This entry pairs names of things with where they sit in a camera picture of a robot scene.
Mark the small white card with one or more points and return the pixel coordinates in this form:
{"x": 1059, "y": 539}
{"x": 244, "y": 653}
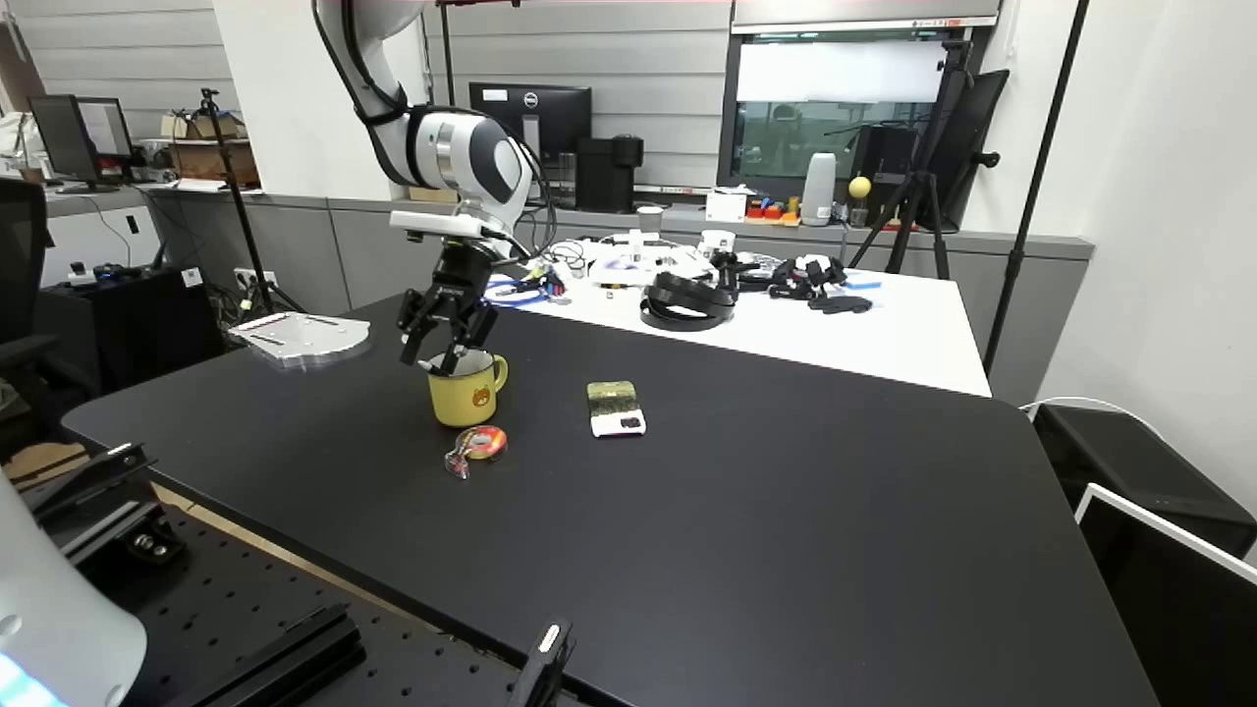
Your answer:
{"x": 620, "y": 420}

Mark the black mounting bracket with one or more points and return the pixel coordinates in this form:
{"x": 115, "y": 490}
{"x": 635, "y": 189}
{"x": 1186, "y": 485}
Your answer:
{"x": 98, "y": 503}

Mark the black office chair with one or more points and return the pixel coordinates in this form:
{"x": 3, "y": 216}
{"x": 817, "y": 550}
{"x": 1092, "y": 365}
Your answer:
{"x": 20, "y": 288}

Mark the white table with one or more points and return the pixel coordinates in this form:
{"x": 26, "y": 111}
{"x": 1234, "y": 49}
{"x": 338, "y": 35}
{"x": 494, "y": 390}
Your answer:
{"x": 906, "y": 335}

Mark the blue papers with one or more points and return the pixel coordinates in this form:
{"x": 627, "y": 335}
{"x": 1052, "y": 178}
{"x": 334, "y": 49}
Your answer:
{"x": 523, "y": 293}

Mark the black perforated breadboard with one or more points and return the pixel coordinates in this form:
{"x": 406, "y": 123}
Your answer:
{"x": 223, "y": 601}

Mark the small white box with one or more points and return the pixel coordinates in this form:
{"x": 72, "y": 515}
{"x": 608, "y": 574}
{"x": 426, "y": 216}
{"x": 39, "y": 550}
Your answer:
{"x": 728, "y": 207}

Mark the white cylinder speaker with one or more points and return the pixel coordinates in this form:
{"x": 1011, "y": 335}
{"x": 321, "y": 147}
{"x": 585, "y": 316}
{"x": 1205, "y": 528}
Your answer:
{"x": 817, "y": 189}

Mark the thin black stand pole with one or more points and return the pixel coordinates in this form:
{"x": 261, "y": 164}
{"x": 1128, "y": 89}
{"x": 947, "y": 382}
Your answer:
{"x": 449, "y": 60}

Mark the black metal rail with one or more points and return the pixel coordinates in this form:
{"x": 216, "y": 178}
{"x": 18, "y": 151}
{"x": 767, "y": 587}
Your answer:
{"x": 295, "y": 653}

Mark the black computer box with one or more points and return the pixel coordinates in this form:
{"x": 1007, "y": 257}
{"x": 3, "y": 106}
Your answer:
{"x": 610, "y": 173}

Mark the brown wooden box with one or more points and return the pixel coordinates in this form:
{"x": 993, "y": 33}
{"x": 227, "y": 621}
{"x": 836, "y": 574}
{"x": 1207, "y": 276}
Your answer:
{"x": 210, "y": 157}

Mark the grey framed monitor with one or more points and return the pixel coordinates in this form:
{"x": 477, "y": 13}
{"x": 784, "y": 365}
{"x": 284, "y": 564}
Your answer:
{"x": 80, "y": 139}

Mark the tall black pole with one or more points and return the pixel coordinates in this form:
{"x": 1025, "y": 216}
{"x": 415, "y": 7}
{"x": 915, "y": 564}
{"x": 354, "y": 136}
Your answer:
{"x": 1036, "y": 199}

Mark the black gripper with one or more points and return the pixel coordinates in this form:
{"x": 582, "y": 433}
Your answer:
{"x": 456, "y": 280}

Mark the large black tripod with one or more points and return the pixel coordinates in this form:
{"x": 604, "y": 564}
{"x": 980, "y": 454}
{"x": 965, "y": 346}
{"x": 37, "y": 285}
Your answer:
{"x": 929, "y": 172}

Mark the white device clutter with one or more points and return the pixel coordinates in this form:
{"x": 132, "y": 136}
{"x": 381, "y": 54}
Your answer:
{"x": 616, "y": 262}

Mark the yellow ball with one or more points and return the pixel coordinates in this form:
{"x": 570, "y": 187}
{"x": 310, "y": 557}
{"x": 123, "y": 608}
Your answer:
{"x": 859, "y": 187}

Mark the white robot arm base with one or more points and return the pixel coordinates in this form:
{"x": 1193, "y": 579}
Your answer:
{"x": 54, "y": 614}

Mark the thin black tripod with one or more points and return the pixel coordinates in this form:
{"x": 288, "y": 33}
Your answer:
{"x": 237, "y": 199}

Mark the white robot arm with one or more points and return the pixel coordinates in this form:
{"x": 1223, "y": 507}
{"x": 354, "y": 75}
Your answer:
{"x": 455, "y": 151}

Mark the black cabinet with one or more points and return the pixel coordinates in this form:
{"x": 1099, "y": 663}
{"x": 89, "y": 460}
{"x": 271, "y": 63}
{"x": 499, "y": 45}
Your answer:
{"x": 132, "y": 329}

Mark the black computer monitor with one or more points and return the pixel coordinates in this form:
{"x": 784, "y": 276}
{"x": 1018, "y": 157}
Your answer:
{"x": 550, "y": 118}

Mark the black headset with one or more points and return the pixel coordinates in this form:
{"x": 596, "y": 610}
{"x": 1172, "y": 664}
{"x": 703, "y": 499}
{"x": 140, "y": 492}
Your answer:
{"x": 685, "y": 304}

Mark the small green block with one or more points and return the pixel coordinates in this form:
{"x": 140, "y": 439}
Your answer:
{"x": 610, "y": 390}

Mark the black clamp with silver tip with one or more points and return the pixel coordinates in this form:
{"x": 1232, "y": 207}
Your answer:
{"x": 538, "y": 669}

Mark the yellow mug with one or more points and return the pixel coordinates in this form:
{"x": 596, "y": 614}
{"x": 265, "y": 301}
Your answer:
{"x": 465, "y": 395}

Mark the small colourful items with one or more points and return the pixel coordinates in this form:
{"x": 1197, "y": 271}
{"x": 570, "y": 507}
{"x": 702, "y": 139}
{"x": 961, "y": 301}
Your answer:
{"x": 774, "y": 210}

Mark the white framed black panel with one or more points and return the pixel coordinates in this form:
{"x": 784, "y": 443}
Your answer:
{"x": 1179, "y": 601}

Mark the orange candy wrapper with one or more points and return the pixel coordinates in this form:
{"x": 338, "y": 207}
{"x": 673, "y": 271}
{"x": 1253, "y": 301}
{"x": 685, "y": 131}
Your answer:
{"x": 481, "y": 445}

